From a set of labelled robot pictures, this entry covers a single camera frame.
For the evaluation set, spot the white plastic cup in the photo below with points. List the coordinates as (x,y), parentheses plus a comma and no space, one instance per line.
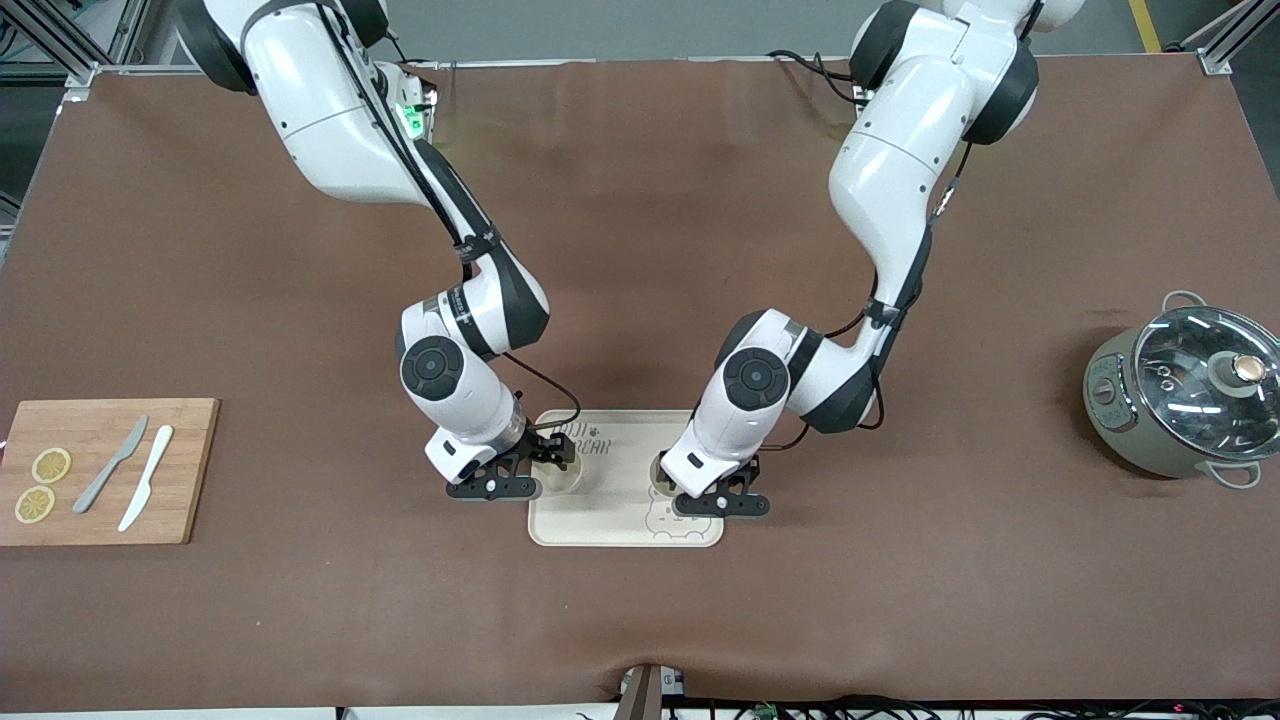
(662,472)
(565,481)

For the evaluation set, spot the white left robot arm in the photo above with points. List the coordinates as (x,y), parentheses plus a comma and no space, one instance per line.
(900,150)

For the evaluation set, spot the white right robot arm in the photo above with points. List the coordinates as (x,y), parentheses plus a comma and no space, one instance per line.
(320,100)

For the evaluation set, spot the white bear print tray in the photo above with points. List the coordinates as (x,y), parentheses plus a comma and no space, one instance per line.
(610,500)

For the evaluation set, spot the brown table cover mat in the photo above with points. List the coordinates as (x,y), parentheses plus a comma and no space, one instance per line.
(300,600)

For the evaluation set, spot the bamboo cutting board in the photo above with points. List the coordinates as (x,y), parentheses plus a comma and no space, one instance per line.
(190,470)

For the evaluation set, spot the white plastic knife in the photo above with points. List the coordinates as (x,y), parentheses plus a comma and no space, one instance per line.
(155,460)

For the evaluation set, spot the grey plastic knife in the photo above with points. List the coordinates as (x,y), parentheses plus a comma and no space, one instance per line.
(122,450)

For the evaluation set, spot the grey-green electric pot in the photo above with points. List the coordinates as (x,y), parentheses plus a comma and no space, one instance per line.
(1110,400)

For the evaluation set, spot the yellow lemon slice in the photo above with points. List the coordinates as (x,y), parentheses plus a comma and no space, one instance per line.
(35,505)
(51,465)

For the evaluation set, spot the glass pot lid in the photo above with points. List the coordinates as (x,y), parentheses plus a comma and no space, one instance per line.
(1180,380)

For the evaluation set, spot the metal mount bracket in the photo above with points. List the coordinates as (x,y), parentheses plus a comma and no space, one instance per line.
(645,695)

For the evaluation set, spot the aluminium frame profile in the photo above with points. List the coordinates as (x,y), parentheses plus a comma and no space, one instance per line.
(60,45)
(1220,45)

